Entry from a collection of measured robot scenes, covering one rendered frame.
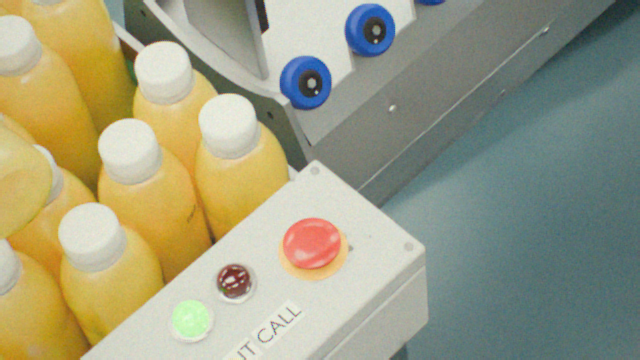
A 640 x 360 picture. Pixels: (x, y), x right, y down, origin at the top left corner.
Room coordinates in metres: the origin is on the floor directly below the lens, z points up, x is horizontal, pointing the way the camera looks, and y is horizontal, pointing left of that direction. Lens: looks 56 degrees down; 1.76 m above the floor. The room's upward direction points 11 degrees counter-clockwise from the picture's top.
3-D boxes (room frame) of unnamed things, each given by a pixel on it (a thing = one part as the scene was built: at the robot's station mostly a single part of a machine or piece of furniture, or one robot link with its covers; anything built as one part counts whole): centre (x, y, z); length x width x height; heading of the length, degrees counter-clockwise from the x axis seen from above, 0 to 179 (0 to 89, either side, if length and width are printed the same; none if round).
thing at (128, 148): (0.51, 0.12, 1.08); 0.04 x 0.04 x 0.02
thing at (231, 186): (0.52, 0.05, 0.99); 0.07 x 0.07 x 0.18
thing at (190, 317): (0.36, 0.09, 1.11); 0.02 x 0.02 x 0.01
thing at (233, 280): (0.38, 0.06, 1.11); 0.02 x 0.02 x 0.01
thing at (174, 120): (0.58, 0.09, 0.99); 0.07 x 0.07 x 0.18
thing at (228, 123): (0.52, 0.05, 1.08); 0.04 x 0.04 x 0.02
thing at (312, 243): (0.40, 0.01, 1.11); 0.04 x 0.04 x 0.01
